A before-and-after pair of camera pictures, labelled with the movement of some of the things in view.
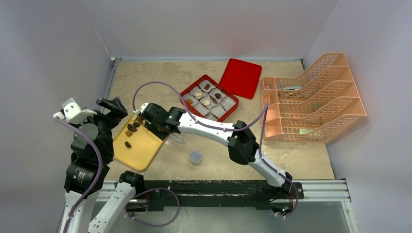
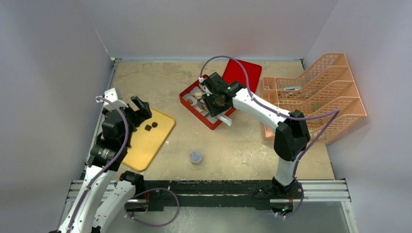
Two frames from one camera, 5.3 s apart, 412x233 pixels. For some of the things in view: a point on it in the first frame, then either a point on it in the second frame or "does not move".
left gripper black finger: x=115 y=104 → x=137 y=102
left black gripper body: x=107 y=122 → x=136 y=117
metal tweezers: x=174 y=136 → x=224 y=119
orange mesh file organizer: x=317 y=106 does not move
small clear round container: x=196 y=157 does not move
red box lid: x=242 y=77 does not move
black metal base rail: x=216 y=193 does not move
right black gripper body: x=161 y=129 → x=209 y=107
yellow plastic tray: x=135 y=144 does not move
